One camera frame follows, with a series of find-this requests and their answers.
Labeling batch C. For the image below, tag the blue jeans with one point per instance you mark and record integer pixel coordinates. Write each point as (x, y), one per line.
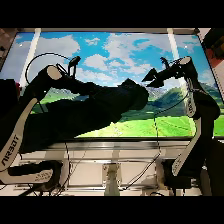
(100, 110)

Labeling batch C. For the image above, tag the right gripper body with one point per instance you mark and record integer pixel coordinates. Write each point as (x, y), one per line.
(169, 75)

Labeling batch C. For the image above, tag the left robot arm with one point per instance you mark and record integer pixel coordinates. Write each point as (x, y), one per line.
(20, 133)

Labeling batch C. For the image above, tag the silver frame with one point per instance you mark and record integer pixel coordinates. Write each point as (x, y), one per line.
(111, 176)

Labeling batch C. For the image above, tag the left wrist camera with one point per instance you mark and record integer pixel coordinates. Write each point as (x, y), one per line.
(74, 61)

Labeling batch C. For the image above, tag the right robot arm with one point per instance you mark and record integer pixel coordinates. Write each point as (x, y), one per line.
(203, 110)

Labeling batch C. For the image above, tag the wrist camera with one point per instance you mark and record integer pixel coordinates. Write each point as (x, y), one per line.
(164, 62)
(74, 61)

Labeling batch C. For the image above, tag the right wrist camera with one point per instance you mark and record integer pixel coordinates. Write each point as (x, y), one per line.
(164, 62)

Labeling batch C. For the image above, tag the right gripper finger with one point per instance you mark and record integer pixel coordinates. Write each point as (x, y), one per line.
(156, 84)
(151, 75)

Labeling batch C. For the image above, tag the heap of clothes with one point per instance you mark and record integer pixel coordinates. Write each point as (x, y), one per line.
(7, 95)
(215, 41)

